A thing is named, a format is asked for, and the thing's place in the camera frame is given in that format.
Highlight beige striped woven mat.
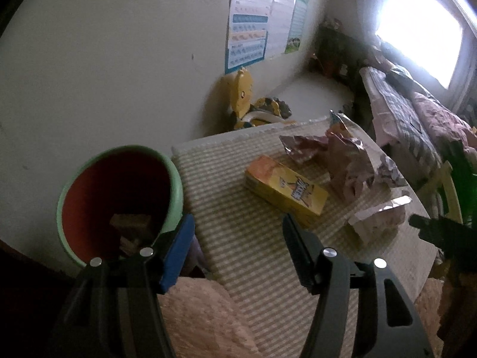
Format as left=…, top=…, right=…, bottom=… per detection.
left=171, top=117, right=438, bottom=358

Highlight teal wall poster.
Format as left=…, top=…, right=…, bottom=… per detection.
left=285, top=0, right=311, bottom=54

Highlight yellow child potty seat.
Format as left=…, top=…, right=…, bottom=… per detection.
left=225, top=66, right=295, bottom=131

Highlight pink fluffy rug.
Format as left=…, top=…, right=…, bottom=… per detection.
left=154, top=277, right=463, bottom=358

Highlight blue bordered chart wall poster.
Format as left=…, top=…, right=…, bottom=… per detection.
left=224, top=0, right=270, bottom=75

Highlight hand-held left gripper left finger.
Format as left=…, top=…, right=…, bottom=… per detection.
left=48, top=214, right=196, bottom=358

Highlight bright window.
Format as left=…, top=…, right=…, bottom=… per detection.
left=374, top=0, right=468, bottom=90

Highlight yellow black toy robot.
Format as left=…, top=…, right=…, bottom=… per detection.
left=253, top=96, right=293, bottom=120

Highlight white wall poster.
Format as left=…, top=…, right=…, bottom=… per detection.
left=268, top=0, right=299, bottom=59

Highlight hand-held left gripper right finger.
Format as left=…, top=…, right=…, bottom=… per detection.
left=282, top=212, right=435, bottom=358

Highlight green and yellow plastic chair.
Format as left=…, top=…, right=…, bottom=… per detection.
left=438, top=149, right=477, bottom=225

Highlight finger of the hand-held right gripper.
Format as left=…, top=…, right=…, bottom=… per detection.
left=408, top=214, right=477, bottom=261

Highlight bed with plaid blanket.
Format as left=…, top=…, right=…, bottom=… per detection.
left=360, top=65, right=477, bottom=180

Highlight white wrapper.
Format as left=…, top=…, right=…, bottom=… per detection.
left=347, top=195, right=413, bottom=245

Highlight yellow orange carton box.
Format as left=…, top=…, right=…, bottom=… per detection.
left=245, top=155, right=329, bottom=228

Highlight large snack bag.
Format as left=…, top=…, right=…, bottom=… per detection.
left=326, top=111, right=408, bottom=204

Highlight silver pink wrapper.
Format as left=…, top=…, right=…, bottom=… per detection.
left=279, top=134, right=330, bottom=165

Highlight pink floral quilt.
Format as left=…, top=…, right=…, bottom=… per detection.
left=410, top=91, right=477, bottom=157

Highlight green bin with red inside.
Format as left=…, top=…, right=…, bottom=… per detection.
left=57, top=145, right=185, bottom=267

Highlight brown cardboard scrap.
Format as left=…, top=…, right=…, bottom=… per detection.
left=118, top=236, right=144, bottom=256
left=110, top=213, right=153, bottom=232

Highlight dark cluttered shelf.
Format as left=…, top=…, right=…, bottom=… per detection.
left=311, top=18, right=364, bottom=81

